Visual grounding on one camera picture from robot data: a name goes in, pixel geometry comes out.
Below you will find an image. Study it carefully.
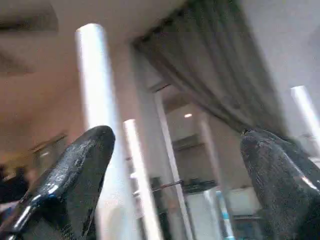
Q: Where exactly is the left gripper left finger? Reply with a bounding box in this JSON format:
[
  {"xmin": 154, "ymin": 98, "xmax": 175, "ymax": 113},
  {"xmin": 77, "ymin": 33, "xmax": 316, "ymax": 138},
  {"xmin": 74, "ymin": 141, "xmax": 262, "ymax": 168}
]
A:
[{"xmin": 0, "ymin": 125, "xmax": 116, "ymax": 240}]

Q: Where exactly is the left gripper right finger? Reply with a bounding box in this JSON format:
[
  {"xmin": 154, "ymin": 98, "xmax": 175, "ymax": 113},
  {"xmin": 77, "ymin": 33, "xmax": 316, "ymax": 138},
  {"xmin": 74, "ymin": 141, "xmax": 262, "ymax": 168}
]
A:
[{"xmin": 240, "ymin": 130, "xmax": 320, "ymax": 240}]

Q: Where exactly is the white plastic table leg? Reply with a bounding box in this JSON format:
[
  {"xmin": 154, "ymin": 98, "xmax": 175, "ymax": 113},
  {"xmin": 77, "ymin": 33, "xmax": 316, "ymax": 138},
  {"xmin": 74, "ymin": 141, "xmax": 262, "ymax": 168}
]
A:
[
  {"xmin": 291, "ymin": 85, "xmax": 320, "ymax": 156},
  {"xmin": 123, "ymin": 119, "xmax": 163, "ymax": 240},
  {"xmin": 75, "ymin": 22, "xmax": 143, "ymax": 240}
]

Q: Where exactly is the grey fabric curtain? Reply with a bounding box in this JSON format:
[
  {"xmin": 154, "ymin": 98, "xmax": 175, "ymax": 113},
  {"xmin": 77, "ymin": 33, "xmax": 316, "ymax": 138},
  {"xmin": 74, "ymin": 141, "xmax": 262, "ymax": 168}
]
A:
[{"xmin": 132, "ymin": 0, "xmax": 301, "ymax": 141}]

